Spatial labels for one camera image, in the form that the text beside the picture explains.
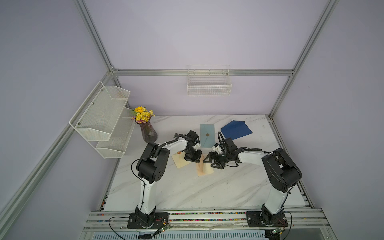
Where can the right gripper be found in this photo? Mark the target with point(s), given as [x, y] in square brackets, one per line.
[210, 155]

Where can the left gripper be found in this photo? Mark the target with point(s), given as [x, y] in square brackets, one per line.
[196, 158]

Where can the peach paper sheet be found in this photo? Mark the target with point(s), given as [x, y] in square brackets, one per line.
[204, 168]

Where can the cream envelope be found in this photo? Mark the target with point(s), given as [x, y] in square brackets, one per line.
[179, 160]

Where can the teal envelope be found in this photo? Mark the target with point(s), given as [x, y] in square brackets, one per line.
[207, 135]

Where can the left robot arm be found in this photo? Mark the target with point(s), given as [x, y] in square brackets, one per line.
[152, 164]

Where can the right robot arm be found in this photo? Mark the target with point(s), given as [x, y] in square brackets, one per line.
[282, 172]

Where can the dark blue envelope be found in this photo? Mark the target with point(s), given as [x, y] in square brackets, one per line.
[236, 130]

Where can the dark glass vase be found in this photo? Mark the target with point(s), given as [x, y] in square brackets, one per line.
[148, 132]

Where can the yellow flower bouquet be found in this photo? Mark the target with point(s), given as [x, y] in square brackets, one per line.
[141, 115]

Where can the white mesh two-tier shelf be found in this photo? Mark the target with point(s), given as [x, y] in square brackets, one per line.
[104, 120]

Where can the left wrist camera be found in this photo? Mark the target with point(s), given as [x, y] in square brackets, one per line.
[197, 146]

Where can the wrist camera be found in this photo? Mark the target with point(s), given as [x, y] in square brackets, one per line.
[197, 146]
[217, 148]

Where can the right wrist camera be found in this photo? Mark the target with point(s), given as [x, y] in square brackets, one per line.
[217, 148]

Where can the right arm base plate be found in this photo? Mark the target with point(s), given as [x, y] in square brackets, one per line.
[258, 219]

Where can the white wire wall basket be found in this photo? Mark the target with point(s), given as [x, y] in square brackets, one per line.
[209, 80]

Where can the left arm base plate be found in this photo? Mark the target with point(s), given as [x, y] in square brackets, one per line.
[153, 220]

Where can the aluminium front rail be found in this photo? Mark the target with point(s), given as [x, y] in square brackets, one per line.
[297, 224]

